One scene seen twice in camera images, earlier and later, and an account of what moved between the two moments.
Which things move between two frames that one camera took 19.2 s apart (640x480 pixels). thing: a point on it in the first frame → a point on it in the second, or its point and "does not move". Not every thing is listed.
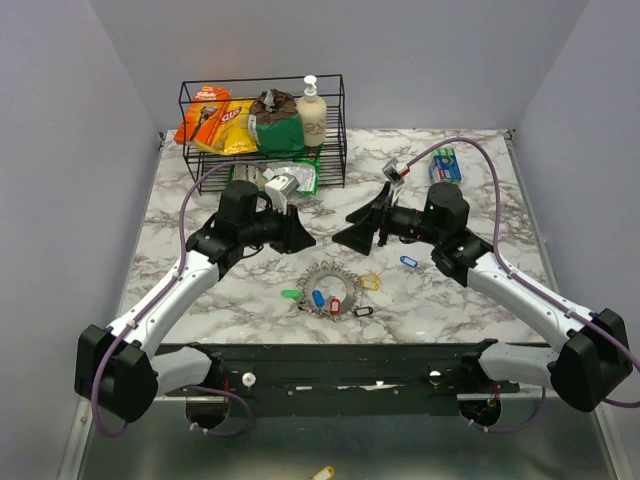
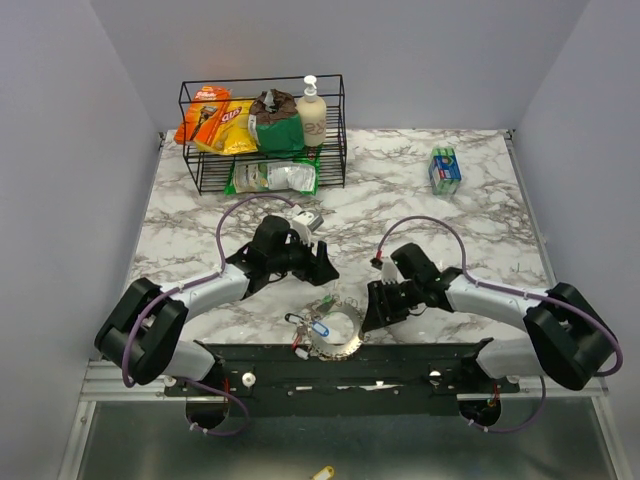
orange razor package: x=203 y=115 does not move
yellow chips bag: x=233 y=135 does not move
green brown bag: x=276 y=123 does not move
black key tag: x=362 y=311 → x=295 y=319
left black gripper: x=294 y=236 → x=317 y=268
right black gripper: x=379 y=212 → x=379 y=315
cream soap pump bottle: x=314 y=113 does not move
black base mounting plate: x=331 y=379 does not move
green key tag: x=290 y=293 → x=327 y=300
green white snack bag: x=305 y=170 does not move
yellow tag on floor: x=324 y=474 does not move
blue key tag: x=408 y=261 → x=320 y=329
